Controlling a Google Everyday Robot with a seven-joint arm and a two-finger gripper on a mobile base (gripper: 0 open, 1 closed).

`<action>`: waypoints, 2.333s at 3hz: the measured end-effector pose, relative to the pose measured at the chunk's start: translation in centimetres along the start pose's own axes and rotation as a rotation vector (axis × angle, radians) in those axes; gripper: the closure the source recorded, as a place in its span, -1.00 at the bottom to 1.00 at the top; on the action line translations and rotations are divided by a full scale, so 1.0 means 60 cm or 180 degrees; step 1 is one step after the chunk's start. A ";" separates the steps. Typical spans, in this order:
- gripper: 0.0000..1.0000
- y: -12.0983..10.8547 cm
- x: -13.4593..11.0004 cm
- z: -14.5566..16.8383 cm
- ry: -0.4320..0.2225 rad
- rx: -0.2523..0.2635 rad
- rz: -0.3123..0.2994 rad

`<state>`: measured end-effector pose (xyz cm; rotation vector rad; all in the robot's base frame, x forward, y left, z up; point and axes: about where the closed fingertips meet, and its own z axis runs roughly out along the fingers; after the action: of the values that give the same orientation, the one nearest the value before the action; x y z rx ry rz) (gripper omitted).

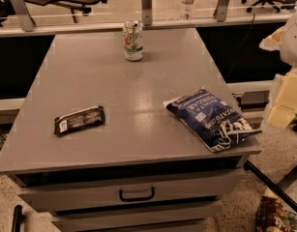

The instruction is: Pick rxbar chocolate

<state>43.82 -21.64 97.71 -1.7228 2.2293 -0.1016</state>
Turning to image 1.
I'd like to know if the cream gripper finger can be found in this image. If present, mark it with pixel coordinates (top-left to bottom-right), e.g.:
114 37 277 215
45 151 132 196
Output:
267 68 297 129

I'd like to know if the black rxbar chocolate wrapper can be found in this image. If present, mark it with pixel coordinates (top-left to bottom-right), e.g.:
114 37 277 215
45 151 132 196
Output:
54 105 105 136

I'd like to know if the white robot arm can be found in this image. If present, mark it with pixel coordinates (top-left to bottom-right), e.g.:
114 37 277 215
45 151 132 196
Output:
260 10 297 132

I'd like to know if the blue potato chips bag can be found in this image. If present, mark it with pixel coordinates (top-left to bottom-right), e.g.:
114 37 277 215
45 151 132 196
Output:
164 89 261 153

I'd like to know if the colourful snack bag on floor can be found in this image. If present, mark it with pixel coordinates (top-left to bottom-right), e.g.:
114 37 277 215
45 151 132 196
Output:
255 196 297 232

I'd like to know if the clear plastic water bottle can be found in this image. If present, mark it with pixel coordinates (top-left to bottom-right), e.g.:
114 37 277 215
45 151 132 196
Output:
181 0 195 20

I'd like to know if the white green soda can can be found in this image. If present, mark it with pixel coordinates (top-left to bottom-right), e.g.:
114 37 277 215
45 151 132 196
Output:
123 20 143 61

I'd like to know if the grey drawer cabinet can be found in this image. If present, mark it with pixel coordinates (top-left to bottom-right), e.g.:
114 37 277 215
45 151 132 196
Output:
0 29 259 232

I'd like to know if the black drawer handle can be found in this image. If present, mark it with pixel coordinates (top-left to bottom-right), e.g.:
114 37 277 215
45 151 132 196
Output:
119 187 155 202

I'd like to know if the grey metal railing post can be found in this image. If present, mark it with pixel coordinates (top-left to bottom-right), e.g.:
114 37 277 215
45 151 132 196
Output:
10 0 36 32

